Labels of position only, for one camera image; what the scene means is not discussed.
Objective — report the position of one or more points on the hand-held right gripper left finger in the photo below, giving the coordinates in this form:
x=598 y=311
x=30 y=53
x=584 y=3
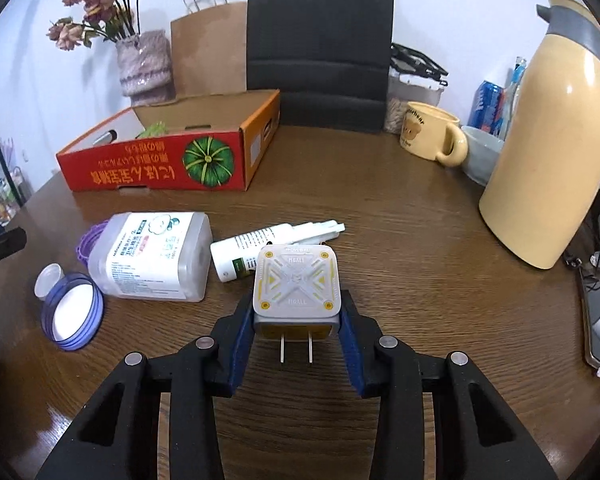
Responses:
x=240 y=355

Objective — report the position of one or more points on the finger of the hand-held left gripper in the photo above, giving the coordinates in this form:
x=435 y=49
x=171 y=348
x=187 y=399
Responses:
x=2 y=247

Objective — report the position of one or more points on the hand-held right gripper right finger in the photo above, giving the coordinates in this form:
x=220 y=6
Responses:
x=352 y=355

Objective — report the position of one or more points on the purple gear-shaped lid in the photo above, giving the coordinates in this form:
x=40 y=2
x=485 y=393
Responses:
x=87 y=247

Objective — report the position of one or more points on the white yellow charger plug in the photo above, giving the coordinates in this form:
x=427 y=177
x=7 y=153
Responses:
x=295 y=285

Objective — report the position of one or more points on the small white squeeze bottle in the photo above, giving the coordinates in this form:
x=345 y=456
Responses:
x=235 y=255

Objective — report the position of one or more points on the clear plastic swab container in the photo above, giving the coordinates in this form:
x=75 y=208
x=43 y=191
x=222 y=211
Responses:
x=150 y=260

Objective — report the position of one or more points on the red cardboard box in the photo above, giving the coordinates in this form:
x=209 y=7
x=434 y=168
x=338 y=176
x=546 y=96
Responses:
x=145 y=165

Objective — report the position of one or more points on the small white cap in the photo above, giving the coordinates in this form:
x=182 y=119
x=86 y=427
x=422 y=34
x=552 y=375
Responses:
x=47 y=282

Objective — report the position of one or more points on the periwinkle ringed lid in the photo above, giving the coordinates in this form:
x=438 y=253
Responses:
x=72 y=315

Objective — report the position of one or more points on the mottled pink vase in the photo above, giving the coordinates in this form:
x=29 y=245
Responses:
x=145 y=67

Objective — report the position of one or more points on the yellow bear mug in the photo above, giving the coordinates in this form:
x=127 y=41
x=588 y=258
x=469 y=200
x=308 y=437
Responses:
x=422 y=130

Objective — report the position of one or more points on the pale grey bowl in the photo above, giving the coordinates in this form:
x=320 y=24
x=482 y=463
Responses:
x=480 y=155

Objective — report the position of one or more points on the yellow thermos jug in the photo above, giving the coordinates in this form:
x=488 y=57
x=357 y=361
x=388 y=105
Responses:
x=540 y=160

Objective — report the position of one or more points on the clear food jar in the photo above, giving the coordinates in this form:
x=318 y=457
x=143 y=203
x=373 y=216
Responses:
x=415 y=89

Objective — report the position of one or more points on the blue drink can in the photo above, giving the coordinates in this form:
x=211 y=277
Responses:
x=485 y=105

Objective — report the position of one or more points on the brown paper bag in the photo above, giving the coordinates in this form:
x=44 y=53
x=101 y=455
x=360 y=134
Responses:
x=210 y=50

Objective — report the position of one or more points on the clear plastic water bottle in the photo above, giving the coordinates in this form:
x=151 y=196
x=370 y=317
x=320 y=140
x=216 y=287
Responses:
x=512 y=90

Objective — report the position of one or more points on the black paper bag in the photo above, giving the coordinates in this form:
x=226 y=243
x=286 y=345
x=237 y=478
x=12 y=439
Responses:
x=320 y=25

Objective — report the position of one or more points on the black folded frame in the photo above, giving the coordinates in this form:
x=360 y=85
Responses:
x=415 y=60

